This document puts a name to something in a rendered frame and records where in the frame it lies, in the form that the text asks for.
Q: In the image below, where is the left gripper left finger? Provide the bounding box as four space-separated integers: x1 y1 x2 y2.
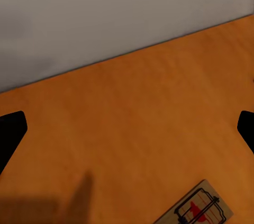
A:
0 111 28 174

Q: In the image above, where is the mousetrap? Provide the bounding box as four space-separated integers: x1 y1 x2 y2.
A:
154 179 234 224

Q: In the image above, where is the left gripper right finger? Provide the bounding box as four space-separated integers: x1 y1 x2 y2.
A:
237 110 254 153

